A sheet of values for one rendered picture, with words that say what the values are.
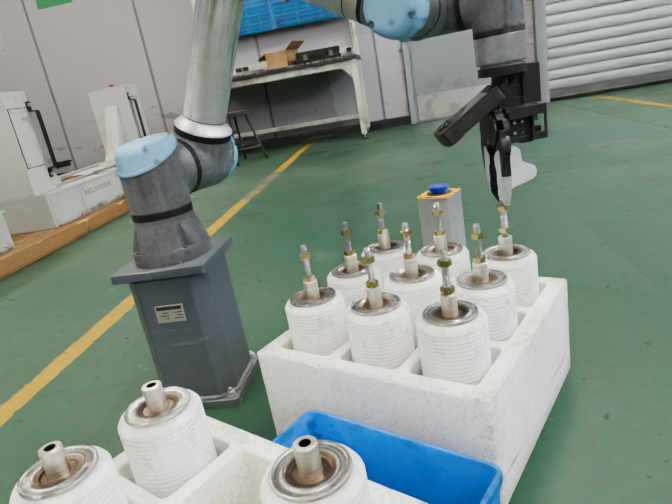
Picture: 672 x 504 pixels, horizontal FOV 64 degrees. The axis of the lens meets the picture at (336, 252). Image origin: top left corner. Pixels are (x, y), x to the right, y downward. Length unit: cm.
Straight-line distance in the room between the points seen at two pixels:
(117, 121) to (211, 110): 325
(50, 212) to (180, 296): 221
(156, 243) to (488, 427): 66
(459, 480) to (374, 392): 16
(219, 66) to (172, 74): 521
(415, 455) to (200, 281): 52
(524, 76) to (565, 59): 510
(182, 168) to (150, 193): 8
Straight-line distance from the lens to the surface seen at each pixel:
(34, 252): 293
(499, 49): 85
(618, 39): 613
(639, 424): 98
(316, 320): 83
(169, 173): 104
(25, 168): 323
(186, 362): 111
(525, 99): 89
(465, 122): 85
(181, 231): 105
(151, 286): 106
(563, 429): 95
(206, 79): 109
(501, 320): 82
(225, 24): 107
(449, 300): 72
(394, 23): 74
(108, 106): 441
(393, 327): 77
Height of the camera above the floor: 57
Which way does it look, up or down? 18 degrees down
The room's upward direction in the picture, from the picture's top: 10 degrees counter-clockwise
